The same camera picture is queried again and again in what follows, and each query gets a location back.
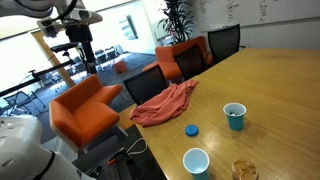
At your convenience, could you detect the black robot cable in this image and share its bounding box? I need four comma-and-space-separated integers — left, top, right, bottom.
13, 0, 79, 22

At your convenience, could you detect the white wall whiteboard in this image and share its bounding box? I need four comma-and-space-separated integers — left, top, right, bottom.
195, 0, 320, 33

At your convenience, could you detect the orange sofa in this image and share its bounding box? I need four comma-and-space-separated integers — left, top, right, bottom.
142, 35, 214, 82

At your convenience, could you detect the orange handled clamp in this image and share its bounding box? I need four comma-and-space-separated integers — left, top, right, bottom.
105, 148, 135, 168

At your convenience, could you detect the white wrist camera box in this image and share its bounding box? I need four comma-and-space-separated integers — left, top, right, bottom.
36, 18, 65, 38

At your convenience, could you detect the salmon pink cloth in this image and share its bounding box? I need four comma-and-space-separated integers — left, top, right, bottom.
129, 78, 200, 128

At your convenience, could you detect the wooden door frame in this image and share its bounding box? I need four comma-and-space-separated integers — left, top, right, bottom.
31, 29, 77, 88

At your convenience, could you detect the blue round lid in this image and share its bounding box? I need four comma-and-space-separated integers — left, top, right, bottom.
184, 124, 200, 138

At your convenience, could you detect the black metal bar stand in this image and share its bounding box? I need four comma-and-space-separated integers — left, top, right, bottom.
0, 59, 78, 98

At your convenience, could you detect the blue cup with contents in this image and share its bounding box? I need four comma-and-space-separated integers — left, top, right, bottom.
222, 102, 248, 132

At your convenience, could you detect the large orange armchair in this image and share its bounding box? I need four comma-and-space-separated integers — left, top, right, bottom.
48, 73, 129, 155

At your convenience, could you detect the blue plastic cup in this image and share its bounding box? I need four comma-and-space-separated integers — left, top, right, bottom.
182, 147, 211, 180

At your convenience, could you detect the dark robot base platform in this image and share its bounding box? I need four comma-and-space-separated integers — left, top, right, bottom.
70, 134, 134, 180

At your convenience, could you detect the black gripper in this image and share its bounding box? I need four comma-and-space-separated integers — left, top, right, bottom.
64, 23, 99, 75

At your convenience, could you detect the white floor cable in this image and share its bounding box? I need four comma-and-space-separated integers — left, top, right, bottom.
125, 137, 149, 157

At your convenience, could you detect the black mesh office chair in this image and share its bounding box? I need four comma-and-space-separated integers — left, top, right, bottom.
122, 64, 170, 107

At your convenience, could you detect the glass jar with brown contents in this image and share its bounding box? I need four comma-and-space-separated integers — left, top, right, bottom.
231, 159, 260, 180

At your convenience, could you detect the green potted plant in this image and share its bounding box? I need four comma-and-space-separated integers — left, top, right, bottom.
157, 0, 196, 45

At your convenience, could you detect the small orange ottoman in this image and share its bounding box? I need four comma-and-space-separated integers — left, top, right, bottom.
113, 59, 130, 75

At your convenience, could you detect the black folding chair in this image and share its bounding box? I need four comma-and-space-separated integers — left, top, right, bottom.
2, 89, 47, 117

